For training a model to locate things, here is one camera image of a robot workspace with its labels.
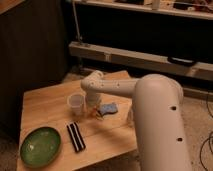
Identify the black striped rectangular block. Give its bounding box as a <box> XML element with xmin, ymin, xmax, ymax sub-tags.
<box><xmin>67</xmin><ymin>122</ymin><xmax>86</xmax><ymax>153</ymax></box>

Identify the metal pole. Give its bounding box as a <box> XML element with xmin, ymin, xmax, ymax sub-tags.
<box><xmin>72</xmin><ymin>0</ymin><xmax>83</xmax><ymax>45</ymax></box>

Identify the wooden table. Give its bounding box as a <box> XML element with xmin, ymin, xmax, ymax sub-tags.
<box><xmin>16</xmin><ymin>70</ymin><xmax>143</xmax><ymax>171</ymax></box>

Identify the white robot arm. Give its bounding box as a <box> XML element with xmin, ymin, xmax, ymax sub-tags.
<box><xmin>81</xmin><ymin>71</ymin><xmax>192</xmax><ymax>171</ymax></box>

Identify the white plastic bottle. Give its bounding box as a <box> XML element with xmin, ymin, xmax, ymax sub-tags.
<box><xmin>126</xmin><ymin>108</ymin><xmax>134</xmax><ymax>127</ymax></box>

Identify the green plate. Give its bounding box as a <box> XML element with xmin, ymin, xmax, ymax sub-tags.
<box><xmin>20</xmin><ymin>127</ymin><xmax>61</xmax><ymax>168</ymax></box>

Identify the orange pepper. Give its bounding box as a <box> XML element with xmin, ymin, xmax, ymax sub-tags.
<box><xmin>90</xmin><ymin>108</ymin><xmax>103</xmax><ymax>120</ymax></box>

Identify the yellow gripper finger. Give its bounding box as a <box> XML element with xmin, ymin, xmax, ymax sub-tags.
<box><xmin>96</xmin><ymin>106</ymin><xmax>102</xmax><ymax>116</ymax></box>
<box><xmin>86</xmin><ymin>106</ymin><xmax>94</xmax><ymax>117</ymax></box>

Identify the white shelf rail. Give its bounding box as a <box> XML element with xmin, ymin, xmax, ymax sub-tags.
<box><xmin>69</xmin><ymin>41</ymin><xmax>213</xmax><ymax>81</ymax></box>

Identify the black handle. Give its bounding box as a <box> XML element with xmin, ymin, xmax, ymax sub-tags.
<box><xmin>167</xmin><ymin>57</ymin><xmax>197</xmax><ymax>67</ymax></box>

